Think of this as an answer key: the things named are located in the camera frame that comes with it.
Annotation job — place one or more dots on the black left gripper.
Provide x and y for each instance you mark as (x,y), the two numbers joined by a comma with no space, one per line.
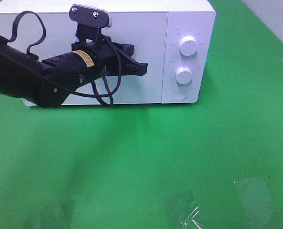
(87,63)

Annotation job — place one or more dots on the round white door button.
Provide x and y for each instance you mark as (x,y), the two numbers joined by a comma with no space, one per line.
(180,94)

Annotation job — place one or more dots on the white microwave door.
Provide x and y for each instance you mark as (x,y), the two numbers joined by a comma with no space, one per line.
(146,31)

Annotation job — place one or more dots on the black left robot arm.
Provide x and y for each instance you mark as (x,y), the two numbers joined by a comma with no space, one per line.
(21,76)

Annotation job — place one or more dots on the white microwave oven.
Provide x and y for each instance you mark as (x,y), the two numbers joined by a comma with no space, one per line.
(171,36)

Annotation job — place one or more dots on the lower white microwave knob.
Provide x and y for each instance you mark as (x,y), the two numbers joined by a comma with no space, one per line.
(183,75)

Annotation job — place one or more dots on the white microwave knob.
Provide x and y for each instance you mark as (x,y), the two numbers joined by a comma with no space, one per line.
(188,45)
(183,75)

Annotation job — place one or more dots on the upper white microwave knob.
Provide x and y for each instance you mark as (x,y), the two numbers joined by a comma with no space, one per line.
(188,45)

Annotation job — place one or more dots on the clear tape piece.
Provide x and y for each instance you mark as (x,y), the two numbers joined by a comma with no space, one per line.
(191,218)

